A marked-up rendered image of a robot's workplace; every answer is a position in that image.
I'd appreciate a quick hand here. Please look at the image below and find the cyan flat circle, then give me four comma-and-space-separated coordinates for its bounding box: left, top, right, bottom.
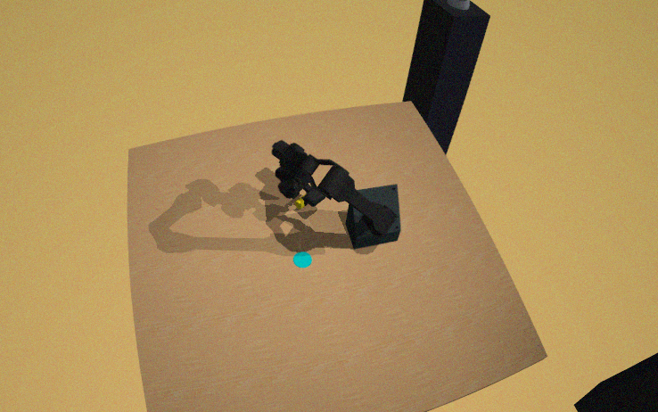
294, 251, 312, 268

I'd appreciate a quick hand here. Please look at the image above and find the yellow cylinder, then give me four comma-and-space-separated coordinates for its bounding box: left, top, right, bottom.
294, 194, 306, 210

